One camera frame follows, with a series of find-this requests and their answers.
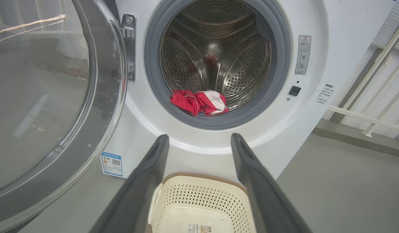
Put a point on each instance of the white front-load washing machine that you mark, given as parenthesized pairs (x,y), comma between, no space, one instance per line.
(316,129)

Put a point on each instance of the grey warning sticker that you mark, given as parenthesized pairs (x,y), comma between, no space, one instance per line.
(303,55)

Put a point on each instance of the blue energy label sticker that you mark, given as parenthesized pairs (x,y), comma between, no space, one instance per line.
(112,164)

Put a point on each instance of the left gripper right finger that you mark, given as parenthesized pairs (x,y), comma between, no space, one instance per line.
(264,200)

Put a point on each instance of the cream perforated basket brown rim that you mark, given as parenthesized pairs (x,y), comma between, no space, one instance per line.
(199,207)

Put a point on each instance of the stainless steel washing machine drum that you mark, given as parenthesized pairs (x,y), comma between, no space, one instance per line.
(244,64)

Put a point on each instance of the black round glass washer door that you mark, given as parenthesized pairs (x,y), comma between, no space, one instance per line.
(102,106)

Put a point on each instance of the black door latch socket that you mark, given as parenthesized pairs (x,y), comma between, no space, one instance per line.
(294,91)

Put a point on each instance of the red and white garment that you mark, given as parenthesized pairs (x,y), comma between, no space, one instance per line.
(189,102)

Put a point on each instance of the white metal railing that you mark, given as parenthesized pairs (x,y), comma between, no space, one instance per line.
(364,118)

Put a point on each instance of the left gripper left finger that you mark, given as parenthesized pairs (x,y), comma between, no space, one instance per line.
(134,207)

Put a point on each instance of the white ribbed panel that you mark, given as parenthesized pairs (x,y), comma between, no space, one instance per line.
(388,22)

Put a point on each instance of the metal door hinge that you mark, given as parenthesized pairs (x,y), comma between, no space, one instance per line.
(129,38)

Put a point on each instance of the white printed warning label sticker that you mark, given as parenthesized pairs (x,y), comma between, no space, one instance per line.
(199,228)

